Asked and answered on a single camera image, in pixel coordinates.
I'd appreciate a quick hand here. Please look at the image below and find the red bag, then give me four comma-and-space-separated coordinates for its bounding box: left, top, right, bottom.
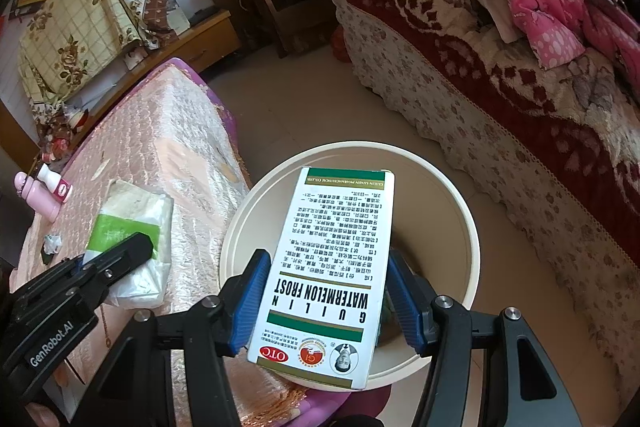
330, 27, 352, 64

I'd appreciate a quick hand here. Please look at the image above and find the bed with red floral blanket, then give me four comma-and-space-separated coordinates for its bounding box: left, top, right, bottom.
322, 0, 640, 410

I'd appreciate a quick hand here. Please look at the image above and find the wooden low cabinet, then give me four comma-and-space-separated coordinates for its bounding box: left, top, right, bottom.
120, 9, 242, 76

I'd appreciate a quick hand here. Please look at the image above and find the white bottle pink label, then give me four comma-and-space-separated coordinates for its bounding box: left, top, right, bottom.
34, 164, 74, 204

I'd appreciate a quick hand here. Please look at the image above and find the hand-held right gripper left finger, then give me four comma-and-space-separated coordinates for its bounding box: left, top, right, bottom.
84, 249, 274, 427

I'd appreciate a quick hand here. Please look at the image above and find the brown floral cloth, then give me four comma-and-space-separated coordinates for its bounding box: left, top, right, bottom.
142, 0, 192, 52

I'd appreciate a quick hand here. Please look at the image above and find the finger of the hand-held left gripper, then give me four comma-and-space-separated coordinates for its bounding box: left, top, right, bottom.
80, 232, 154, 303

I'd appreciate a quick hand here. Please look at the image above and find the white green medicine box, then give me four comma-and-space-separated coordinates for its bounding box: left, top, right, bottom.
247, 167, 396, 391

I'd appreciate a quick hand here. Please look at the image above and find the cream plastic bin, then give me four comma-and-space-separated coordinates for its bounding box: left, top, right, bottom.
220, 146, 482, 394

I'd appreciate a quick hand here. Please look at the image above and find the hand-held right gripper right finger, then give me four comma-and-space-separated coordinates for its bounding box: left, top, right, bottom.
387, 251, 584, 427

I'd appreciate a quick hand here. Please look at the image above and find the crumpled grey wrapper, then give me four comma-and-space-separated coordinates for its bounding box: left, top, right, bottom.
42, 232, 64, 258

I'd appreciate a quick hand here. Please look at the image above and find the yellow floral blanket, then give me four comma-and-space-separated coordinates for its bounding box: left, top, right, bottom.
17, 0, 156, 108

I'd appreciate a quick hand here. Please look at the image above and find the person's left hand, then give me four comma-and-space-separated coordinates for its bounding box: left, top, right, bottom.
24, 402, 67, 427

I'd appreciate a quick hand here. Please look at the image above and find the white tissue pack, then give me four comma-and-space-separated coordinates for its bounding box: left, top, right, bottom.
82, 179, 175, 309

